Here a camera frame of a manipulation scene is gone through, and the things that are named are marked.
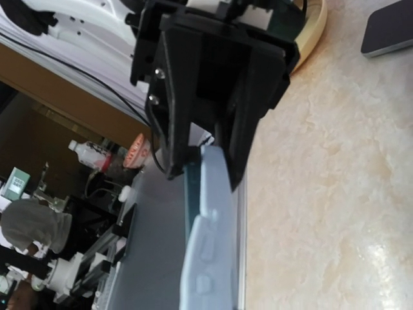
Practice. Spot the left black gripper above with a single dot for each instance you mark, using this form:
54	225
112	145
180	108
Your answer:
210	64

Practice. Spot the black phone teal edge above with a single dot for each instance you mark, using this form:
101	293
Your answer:
192	175

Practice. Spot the black phone silver edge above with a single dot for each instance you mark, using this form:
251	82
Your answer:
389	29

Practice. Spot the light blue phone case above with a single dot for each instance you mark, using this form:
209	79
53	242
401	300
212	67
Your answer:
209	275

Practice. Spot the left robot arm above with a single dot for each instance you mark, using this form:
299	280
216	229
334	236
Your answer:
99	27

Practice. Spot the dark green mug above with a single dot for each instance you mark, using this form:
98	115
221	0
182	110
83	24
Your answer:
288	19

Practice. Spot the beige round plate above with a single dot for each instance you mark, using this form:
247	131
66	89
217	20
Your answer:
315	23

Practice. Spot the plastic drink bottle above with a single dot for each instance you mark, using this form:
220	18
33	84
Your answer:
91	155

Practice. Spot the person in grey shirt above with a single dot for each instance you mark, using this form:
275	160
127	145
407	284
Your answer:
25	222

